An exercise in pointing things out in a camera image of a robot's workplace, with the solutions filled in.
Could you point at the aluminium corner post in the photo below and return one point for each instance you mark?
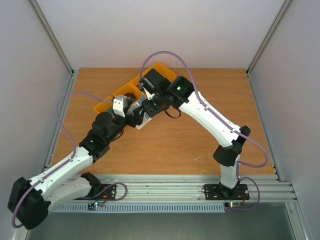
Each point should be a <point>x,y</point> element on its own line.
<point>286,4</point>
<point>47,28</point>

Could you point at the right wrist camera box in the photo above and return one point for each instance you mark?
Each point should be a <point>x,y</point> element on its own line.
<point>146,93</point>

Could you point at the small circuit board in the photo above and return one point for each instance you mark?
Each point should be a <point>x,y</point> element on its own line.
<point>94,206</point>
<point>231,205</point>

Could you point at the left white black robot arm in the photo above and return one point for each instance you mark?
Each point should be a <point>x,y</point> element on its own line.
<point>31,200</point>

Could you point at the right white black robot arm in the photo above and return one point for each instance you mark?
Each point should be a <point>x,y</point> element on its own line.
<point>161,94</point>

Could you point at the right small circuit board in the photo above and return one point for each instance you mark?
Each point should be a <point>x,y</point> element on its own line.
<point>231,205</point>

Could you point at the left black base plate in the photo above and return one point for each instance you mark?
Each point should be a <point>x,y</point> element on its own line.
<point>107,191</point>

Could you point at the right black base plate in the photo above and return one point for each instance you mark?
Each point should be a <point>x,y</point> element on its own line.
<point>215,192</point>

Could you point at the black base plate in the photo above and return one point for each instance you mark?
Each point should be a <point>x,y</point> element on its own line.
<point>215,192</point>
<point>107,191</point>

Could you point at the grey slotted cable duct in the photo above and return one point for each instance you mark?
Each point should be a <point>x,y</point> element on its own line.
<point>131,208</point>

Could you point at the left aluminium corner post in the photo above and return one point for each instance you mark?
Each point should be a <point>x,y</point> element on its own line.
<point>47,28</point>

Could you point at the left small circuit board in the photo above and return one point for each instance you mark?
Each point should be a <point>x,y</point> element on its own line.
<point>94,206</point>

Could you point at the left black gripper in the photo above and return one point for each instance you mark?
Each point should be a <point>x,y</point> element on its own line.
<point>133,122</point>

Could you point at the aluminium front rail frame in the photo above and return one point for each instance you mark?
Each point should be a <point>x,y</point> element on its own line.
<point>147,188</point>

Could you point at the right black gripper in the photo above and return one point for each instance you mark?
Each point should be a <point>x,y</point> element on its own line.
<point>148,106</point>

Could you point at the right aluminium corner post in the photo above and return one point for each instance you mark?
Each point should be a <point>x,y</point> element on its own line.
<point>286,4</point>

